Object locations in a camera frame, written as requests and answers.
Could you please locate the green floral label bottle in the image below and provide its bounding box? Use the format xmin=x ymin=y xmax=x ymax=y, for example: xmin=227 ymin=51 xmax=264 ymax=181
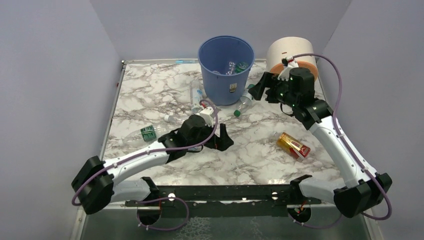
xmin=234 ymin=62 xmax=249 ymax=74

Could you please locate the gold red snack packet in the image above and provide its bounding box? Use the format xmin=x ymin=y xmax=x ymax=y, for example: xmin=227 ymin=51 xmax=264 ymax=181
xmin=276 ymin=132 xmax=311 ymax=160

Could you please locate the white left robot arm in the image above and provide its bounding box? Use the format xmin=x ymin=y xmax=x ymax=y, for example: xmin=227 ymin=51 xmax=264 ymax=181
xmin=71 ymin=115 xmax=234 ymax=215

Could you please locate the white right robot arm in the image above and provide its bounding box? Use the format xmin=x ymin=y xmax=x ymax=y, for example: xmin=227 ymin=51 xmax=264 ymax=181
xmin=248 ymin=67 xmax=393 ymax=218

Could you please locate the blue plastic bin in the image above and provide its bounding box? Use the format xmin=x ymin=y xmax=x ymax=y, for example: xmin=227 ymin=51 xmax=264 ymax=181
xmin=197 ymin=35 xmax=255 ymax=106

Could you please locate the clear bottle white green label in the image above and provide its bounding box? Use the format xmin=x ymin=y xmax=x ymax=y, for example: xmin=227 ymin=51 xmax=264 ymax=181
xmin=233 ymin=84 xmax=255 ymax=118

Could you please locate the clear bottle white cap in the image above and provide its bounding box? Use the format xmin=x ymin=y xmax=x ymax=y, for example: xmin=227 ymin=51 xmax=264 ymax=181
xmin=164 ymin=114 xmax=187 ymax=125

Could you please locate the upright-lying bottle blue white label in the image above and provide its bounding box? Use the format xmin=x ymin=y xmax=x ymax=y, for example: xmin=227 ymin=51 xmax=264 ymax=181
xmin=189 ymin=80 xmax=204 ymax=114

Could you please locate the round pastel drawer cabinet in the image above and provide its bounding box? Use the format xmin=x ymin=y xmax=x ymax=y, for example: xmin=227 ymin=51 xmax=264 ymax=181
xmin=265 ymin=36 xmax=319 ymax=81

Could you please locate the clear bottle dark green label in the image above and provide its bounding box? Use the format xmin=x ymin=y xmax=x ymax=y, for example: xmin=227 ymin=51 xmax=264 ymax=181
xmin=119 ymin=124 xmax=168 ymax=147

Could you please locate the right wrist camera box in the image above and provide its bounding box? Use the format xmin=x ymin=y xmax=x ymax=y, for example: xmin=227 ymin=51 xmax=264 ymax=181
xmin=277 ymin=56 xmax=299 ymax=81

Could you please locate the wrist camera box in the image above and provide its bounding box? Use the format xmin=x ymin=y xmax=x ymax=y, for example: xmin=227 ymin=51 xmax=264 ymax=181
xmin=198 ymin=106 xmax=215 ymax=127
xmin=277 ymin=56 xmax=299 ymax=81

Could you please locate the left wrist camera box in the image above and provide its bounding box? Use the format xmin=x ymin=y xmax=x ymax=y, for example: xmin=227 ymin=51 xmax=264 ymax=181
xmin=198 ymin=106 xmax=215 ymax=127

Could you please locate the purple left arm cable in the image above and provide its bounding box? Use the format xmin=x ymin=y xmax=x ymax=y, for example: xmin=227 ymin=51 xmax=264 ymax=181
xmin=71 ymin=99 xmax=220 ymax=232

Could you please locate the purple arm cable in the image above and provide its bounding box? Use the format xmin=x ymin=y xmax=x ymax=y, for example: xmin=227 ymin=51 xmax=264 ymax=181
xmin=281 ymin=53 xmax=393 ymax=231
xmin=71 ymin=99 xmax=220 ymax=232

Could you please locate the black aluminium mounting rail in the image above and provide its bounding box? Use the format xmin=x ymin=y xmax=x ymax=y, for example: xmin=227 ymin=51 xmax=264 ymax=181
xmin=78 ymin=184 xmax=372 ymax=226

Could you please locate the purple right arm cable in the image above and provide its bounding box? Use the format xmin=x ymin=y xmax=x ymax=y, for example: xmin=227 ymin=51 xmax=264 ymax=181
xmin=281 ymin=53 xmax=393 ymax=231

